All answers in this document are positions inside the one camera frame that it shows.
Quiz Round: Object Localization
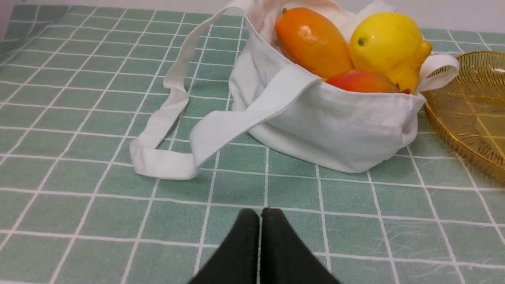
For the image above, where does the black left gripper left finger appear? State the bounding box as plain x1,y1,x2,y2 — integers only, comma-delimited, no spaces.
189,209,260,284

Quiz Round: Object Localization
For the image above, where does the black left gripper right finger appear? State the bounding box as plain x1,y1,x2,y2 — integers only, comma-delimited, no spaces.
260,208,341,284

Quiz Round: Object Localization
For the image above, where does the yellow lemon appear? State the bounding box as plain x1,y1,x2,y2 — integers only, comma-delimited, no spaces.
349,12,422,73

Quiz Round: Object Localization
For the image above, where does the white cloth bag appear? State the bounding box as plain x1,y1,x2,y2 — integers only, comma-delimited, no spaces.
129,0,460,180

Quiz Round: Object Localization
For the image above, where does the red orange peach fruit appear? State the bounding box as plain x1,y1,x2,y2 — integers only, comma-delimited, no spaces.
326,70,399,93

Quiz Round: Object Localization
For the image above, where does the orange mango fruit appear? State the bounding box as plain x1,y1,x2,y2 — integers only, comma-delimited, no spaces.
275,7,354,79

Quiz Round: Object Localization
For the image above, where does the yellow pepper fruit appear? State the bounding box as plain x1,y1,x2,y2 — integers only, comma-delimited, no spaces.
385,40,432,95

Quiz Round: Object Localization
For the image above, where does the amber glass plate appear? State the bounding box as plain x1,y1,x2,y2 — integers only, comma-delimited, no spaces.
423,51,505,185

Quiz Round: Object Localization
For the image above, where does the green checkered tablecloth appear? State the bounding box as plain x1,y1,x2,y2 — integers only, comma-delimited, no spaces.
0,5,505,284

